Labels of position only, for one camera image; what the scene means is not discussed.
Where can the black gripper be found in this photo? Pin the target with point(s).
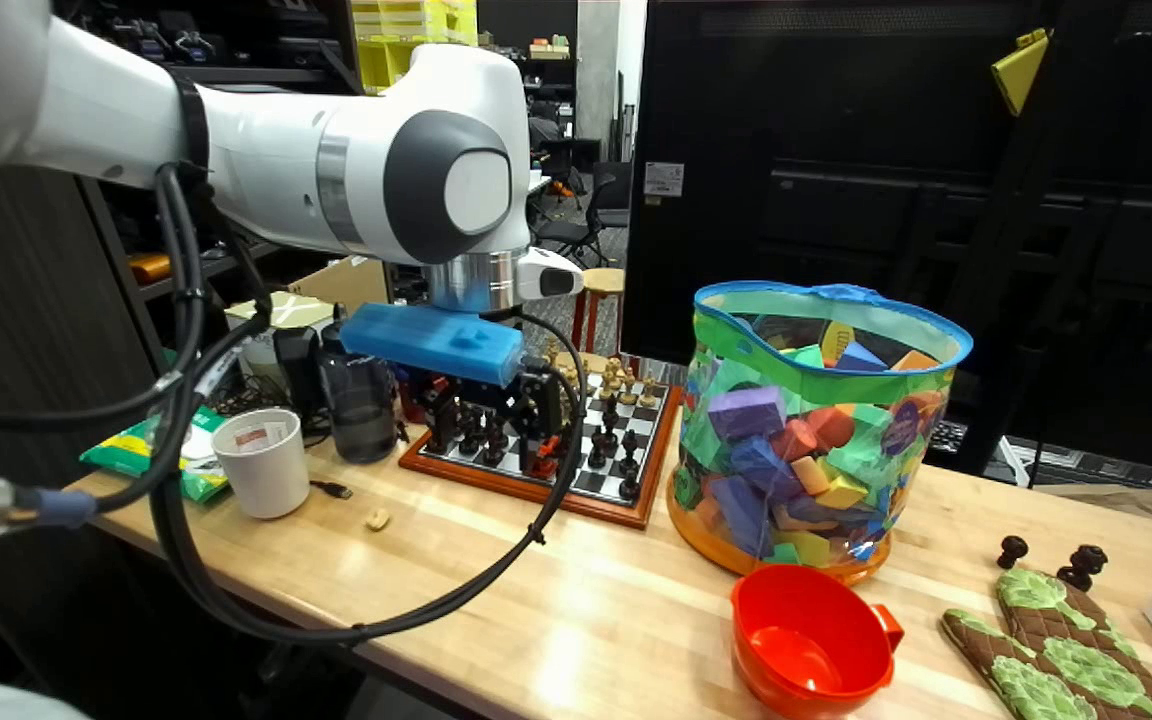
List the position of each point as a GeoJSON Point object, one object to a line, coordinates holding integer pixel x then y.
{"type": "Point", "coordinates": [482, 400]}

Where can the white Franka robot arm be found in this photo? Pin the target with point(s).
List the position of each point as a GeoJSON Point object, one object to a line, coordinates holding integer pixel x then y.
{"type": "Point", "coordinates": [311, 162]}

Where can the small tan wood block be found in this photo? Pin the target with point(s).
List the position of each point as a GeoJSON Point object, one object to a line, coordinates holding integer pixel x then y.
{"type": "Point", "coordinates": [378, 521]}

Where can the purple foam block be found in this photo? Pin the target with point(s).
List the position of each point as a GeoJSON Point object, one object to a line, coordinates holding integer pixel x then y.
{"type": "Point", "coordinates": [747, 415]}

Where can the red foam block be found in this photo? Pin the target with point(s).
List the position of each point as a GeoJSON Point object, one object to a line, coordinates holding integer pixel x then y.
{"type": "Point", "coordinates": [819, 430]}

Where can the yellow foam block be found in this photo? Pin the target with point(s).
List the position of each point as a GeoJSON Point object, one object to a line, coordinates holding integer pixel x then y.
{"type": "Point", "coordinates": [836, 341]}

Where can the blue foam block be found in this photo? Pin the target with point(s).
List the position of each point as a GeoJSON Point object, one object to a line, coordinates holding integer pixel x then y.
{"type": "Point", "coordinates": [862, 356]}

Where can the orange foam block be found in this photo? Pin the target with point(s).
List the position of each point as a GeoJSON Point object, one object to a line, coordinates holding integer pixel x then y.
{"type": "Point", "coordinates": [913, 361]}

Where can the wooden chess board with pieces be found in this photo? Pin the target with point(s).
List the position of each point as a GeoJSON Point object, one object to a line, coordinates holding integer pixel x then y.
{"type": "Point", "coordinates": [601, 484]}

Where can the small black object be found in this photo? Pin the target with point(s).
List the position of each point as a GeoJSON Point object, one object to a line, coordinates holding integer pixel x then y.
{"type": "Point", "coordinates": [331, 490]}

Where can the wooden stool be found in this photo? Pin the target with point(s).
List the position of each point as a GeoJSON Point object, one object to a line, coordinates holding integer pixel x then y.
{"type": "Point", "coordinates": [596, 287]}

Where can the brown cardboard box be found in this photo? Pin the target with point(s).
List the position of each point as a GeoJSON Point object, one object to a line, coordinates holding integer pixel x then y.
{"type": "Point", "coordinates": [342, 282]}

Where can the white paper cup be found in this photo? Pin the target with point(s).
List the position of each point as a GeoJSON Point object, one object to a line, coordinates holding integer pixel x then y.
{"type": "Point", "coordinates": [262, 465]}

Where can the white Chemex box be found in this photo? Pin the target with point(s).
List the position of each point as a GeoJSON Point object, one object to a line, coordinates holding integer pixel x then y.
{"type": "Point", "coordinates": [277, 314]}

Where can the clear tub of foam blocks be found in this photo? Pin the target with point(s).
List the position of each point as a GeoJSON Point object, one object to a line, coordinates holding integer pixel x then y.
{"type": "Point", "coordinates": [803, 465]}

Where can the green wipes pack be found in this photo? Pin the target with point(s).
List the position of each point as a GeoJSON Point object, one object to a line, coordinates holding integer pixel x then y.
{"type": "Point", "coordinates": [137, 450]}

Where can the red plastic bowl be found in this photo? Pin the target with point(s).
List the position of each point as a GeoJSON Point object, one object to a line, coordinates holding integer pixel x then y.
{"type": "Point", "coordinates": [808, 644]}

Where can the yellow storage bins rack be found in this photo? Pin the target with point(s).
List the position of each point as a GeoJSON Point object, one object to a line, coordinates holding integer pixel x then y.
{"type": "Point", "coordinates": [403, 34]}

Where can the dark loose chess piece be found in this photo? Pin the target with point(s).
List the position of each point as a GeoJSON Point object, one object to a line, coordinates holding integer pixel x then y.
{"type": "Point", "coordinates": [1011, 549]}
{"type": "Point", "coordinates": [1091, 559]}
{"type": "Point", "coordinates": [1072, 577]}

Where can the green foam puzzle board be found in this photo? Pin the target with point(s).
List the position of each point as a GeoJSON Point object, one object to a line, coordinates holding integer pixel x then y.
{"type": "Point", "coordinates": [1071, 660]}

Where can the yellow triangular tag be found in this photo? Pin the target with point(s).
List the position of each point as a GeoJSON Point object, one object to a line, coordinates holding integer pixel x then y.
{"type": "Point", "coordinates": [1016, 72]}

